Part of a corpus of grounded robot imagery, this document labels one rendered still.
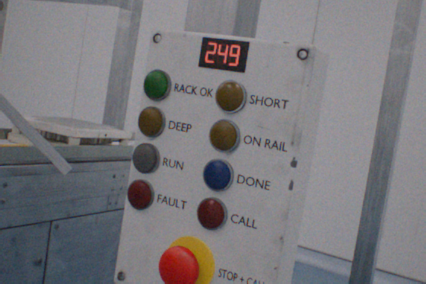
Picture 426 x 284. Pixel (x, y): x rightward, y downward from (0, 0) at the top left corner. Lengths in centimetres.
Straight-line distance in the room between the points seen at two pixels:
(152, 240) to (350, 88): 354
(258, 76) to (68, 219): 115
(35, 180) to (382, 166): 93
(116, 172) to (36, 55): 450
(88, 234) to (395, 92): 96
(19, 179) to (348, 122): 299
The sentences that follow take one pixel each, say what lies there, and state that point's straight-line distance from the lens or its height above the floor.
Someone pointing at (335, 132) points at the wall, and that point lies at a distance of 405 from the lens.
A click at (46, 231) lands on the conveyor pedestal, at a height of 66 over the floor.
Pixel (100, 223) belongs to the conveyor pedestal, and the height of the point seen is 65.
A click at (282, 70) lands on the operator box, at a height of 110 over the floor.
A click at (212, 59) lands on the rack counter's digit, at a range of 52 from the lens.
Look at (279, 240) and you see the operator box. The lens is 49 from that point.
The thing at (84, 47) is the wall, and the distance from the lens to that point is 554.
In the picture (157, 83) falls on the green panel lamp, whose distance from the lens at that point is 54.
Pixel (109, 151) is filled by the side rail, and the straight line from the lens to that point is 157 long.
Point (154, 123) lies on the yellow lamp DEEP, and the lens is 54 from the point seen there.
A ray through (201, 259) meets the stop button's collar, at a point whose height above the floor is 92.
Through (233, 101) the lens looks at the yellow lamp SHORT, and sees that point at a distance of 50.
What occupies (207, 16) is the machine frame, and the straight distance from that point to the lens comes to 60.
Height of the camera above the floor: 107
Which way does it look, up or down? 3 degrees down
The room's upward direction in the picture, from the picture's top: 9 degrees clockwise
